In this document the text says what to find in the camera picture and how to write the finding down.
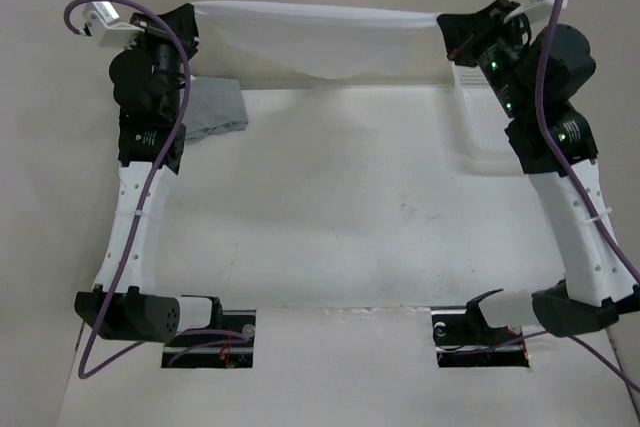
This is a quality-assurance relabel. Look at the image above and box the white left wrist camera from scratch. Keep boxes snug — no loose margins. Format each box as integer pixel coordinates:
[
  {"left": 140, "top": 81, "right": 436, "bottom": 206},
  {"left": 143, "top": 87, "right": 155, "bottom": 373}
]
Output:
[{"left": 82, "top": 1, "right": 143, "bottom": 49}]

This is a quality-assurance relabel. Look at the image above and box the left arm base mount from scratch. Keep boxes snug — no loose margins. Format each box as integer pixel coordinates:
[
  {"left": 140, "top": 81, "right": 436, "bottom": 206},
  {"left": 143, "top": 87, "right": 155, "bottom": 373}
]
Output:
[{"left": 161, "top": 310, "right": 257, "bottom": 370}]

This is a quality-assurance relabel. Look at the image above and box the white tank top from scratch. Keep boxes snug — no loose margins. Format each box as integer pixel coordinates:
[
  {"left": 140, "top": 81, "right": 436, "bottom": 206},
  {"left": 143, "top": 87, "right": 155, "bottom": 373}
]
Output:
[{"left": 193, "top": 0, "right": 438, "bottom": 79}]

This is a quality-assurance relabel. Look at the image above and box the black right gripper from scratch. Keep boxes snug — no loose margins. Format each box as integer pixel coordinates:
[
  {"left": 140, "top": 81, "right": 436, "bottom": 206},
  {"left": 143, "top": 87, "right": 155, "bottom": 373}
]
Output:
[{"left": 439, "top": 0, "right": 533, "bottom": 119}]

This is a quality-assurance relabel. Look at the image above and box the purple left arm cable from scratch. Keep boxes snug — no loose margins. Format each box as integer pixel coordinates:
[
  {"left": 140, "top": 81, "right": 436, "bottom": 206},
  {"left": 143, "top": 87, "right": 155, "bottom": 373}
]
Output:
[{"left": 63, "top": 0, "right": 251, "bottom": 379}]

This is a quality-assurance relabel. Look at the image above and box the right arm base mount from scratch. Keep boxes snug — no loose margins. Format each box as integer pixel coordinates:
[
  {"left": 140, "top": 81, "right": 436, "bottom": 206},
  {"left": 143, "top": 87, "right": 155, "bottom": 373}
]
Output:
[{"left": 431, "top": 308, "right": 529, "bottom": 368}]

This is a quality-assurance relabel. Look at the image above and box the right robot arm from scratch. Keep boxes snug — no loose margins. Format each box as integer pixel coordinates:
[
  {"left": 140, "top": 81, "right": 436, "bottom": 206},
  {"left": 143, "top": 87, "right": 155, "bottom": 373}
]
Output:
[{"left": 436, "top": 0, "right": 639, "bottom": 337}]

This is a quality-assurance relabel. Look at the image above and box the folded grey tank top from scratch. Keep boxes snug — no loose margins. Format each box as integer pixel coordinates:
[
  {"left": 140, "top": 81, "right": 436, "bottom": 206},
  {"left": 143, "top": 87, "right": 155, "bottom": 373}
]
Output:
[{"left": 183, "top": 76, "right": 249, "bottom": 143}]

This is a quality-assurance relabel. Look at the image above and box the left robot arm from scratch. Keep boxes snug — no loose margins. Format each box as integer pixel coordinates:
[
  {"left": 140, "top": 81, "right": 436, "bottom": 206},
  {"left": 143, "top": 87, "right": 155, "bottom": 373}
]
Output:
[{"left": 74, "top": 0, "right": 225, "bottom": 346}]

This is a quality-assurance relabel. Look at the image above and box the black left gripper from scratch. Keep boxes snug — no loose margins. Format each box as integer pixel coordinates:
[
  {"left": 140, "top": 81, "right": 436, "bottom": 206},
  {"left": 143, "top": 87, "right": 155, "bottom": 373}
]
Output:
[{"left": 126, "top": 4, "right": 202, "bottom": 117}]

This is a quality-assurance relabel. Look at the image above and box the white plastic basket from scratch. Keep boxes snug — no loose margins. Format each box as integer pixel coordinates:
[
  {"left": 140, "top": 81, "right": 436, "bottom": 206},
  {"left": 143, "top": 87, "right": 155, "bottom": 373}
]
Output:
[{"left": 452, "top": 65, "right": 516, "bottom": 162}]

